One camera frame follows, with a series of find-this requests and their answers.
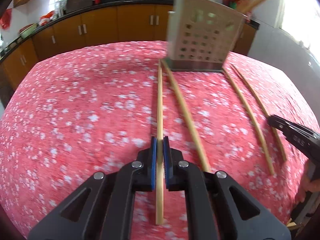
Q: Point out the person's right hand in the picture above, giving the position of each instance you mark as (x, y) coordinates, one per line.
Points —
(306, 185)

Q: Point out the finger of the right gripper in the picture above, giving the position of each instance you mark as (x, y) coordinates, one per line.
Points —
(287, 127)

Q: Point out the red white bag on counter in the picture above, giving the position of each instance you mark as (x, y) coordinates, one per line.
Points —
(46, 18)

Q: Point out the green bowl on counter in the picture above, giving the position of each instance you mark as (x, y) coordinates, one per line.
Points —
(28, 30)

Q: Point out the bamboo chopstick group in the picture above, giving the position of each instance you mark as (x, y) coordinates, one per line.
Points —
(188, 119)
(253, 121)
(159, 163)
(263, 109)

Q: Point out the beige perforated utensil holder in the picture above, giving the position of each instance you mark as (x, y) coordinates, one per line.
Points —
(200, 35)

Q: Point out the wooden chair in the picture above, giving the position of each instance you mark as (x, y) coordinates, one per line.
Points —
(301, 214)

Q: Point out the dark cutting board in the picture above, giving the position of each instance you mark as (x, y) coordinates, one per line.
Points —
(74, 5)

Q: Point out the red plastic bag hanging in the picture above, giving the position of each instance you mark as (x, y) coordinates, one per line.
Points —
(6, 19)

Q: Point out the red floral tablecloth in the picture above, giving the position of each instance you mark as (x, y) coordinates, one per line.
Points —
(94, 108)

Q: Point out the lower wooden kitchen cabinets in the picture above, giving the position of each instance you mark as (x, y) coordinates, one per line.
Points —
(111, 23)

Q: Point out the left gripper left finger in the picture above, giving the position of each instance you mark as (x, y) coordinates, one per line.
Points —
(102, 206)

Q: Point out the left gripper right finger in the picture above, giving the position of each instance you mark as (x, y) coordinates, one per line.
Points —
(217, 206)

